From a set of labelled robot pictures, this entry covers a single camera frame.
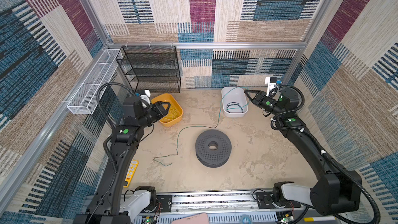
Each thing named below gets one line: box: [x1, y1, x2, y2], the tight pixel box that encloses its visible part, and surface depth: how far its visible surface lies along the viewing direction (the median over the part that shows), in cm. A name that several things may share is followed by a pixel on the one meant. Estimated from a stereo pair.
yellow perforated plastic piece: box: [123, 159, 140, 188], surface depth 84 cm
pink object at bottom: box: [171, 212, 210, 224], surface depth 70 cm
